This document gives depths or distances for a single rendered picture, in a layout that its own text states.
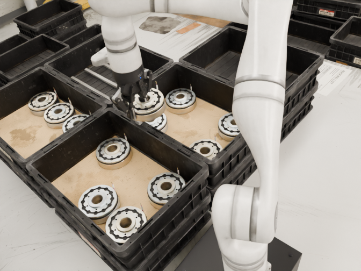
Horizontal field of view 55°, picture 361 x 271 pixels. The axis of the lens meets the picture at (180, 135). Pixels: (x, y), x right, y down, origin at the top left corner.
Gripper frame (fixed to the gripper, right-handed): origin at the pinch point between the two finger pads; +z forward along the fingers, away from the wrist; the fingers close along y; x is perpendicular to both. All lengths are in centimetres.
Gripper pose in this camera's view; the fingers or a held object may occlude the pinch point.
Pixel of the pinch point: (137, 108)
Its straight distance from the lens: 92.8
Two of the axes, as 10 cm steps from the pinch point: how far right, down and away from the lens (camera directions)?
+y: 5.8, -6.3, 5.2
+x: -8.1, -3.7, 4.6
